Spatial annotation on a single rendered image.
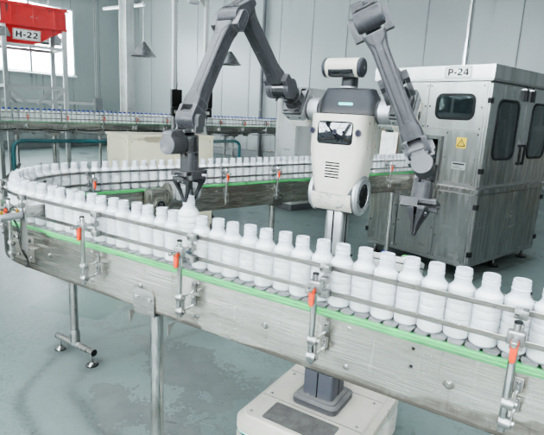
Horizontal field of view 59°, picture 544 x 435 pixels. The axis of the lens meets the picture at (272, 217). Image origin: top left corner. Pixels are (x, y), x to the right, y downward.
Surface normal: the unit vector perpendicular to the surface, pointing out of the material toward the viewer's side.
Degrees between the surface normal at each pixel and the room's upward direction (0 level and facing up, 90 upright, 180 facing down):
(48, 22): 89
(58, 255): 90
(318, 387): 90
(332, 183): 90
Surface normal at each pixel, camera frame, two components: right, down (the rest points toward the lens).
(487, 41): -0.54, 0.15
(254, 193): 0.63, 0.23
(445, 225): -0.77, 0.10
